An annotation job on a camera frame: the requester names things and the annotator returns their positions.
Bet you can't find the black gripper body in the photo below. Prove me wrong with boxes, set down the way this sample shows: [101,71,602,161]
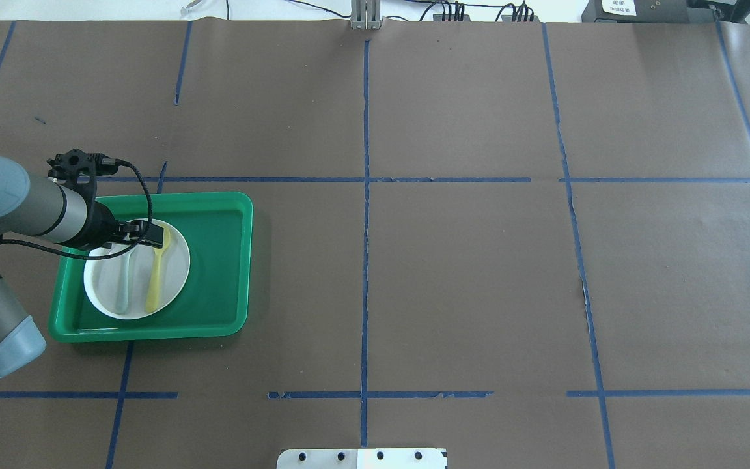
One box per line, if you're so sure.
[85,200,129,251]

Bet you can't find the yellow plastic spoon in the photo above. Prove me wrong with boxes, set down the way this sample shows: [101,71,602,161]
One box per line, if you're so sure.
[144,225,172,313]

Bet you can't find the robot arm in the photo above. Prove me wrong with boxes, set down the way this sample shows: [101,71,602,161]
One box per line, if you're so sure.
[0,149,166,379]

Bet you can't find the white round plate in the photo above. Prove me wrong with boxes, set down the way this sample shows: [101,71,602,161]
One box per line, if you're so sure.
[82,219,191,320]

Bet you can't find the pale green plastic fork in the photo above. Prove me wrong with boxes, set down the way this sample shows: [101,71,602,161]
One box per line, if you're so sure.
[114,250,133,315]

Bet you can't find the brown paper table cover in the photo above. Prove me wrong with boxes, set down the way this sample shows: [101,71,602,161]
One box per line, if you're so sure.
[0,19,750,468]

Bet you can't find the black computer box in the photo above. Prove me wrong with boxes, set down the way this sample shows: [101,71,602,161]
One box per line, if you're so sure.
[581,1,689,24]

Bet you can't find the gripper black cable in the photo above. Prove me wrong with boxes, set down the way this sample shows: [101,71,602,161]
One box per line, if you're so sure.
[0,156,154,261]

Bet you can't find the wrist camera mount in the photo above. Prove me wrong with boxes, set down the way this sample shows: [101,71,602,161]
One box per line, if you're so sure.
[46,149,107,199]

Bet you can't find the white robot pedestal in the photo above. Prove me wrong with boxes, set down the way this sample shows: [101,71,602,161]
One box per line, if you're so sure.
[276,448,449,468]

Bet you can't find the aluminium frame post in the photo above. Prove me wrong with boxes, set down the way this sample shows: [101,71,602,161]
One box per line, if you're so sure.
[350,0,383,31]

